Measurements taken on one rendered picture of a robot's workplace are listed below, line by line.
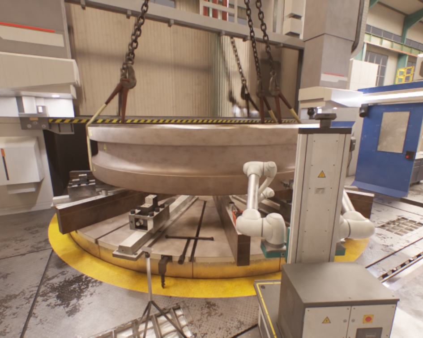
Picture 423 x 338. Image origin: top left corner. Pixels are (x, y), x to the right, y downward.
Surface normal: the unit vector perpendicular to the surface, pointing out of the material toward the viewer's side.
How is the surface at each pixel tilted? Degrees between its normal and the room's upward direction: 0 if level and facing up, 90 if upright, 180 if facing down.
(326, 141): 90
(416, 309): 0
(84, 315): 0
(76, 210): 90
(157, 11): 90
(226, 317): 0
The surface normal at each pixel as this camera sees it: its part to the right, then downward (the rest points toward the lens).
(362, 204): -0.62, 0.17
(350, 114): -0.89, 0.10
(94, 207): 0.78, 0.13
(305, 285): 0.00, -0.98
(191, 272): -0.07, 0.22
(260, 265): 0.21, 0.21
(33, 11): 0.45, 0.19
